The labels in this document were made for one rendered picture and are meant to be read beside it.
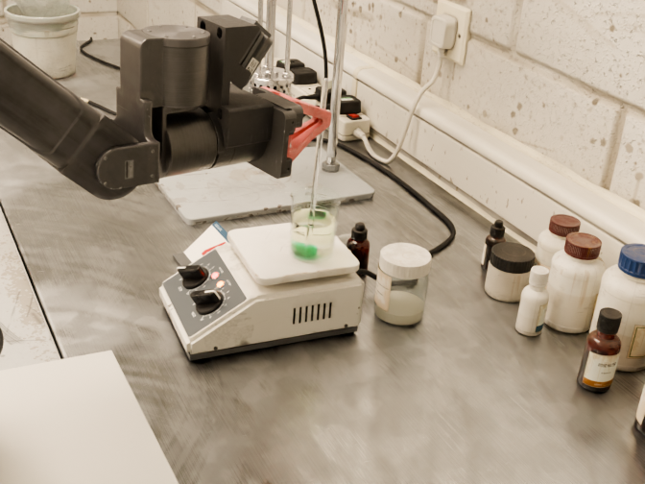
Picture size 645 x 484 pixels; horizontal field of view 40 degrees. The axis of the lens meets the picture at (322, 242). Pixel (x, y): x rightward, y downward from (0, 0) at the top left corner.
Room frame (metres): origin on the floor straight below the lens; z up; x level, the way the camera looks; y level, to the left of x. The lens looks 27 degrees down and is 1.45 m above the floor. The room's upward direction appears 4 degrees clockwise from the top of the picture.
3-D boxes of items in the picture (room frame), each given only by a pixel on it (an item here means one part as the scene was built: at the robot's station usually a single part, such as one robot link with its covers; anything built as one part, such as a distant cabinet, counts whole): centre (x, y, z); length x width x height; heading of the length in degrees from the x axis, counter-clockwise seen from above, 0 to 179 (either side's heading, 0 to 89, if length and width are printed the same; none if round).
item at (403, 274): (0.89, -0.10, 0.94); 0.06 x 0.06 x 0.08
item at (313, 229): (0.86, 0.01, 1.02); 0.06 x 0.05 x 0.08; 83
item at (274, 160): (0.78, 0.09, 1.15); 0.10 x 0.07 x 0.07; 43
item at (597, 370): (0.78, -0.30, 0.94); 0.04 x 0.04 x 0.09
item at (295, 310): (0.87, 0.06, 0.94); 0.22 x 0.13 x 0.08; 115
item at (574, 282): (0.91, -0.30, 0.95); 0.06 x 0.06 x 0.11
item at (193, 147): (0.74, 0.13, 1.16); 0.07 x 0.06 x 0.07; 133
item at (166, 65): (0.72, 0.16, 1.20); 0.12 x 0.09 x 0.12; 130
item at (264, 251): (0.88, 0.03, 0.98); 0.12 x 0.12 x 0.01; 25
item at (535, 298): (0.88, -0.25, 0.94); 0.03 x 0.03 x 0.08
